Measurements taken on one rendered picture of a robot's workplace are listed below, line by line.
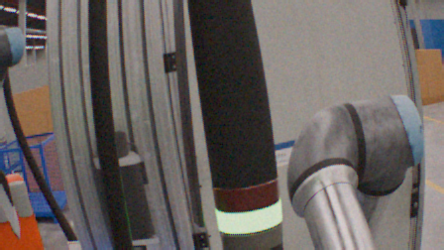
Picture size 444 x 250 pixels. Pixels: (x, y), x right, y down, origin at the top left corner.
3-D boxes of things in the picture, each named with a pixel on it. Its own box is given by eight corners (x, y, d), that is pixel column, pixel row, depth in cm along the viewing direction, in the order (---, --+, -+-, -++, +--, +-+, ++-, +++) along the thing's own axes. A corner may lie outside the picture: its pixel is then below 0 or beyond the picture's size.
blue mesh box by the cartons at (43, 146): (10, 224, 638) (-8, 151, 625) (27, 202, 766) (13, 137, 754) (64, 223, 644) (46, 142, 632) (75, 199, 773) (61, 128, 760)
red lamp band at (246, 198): (257, 212, 31) (254, 188, 31) (202, 209, 33) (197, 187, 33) (291, 192, 34) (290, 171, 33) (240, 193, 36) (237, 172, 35)
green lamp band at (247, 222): (259, 235, 31) (257, 213, 31) (206, 231, 33) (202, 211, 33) (293, 214, 34) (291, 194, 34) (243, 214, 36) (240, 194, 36)
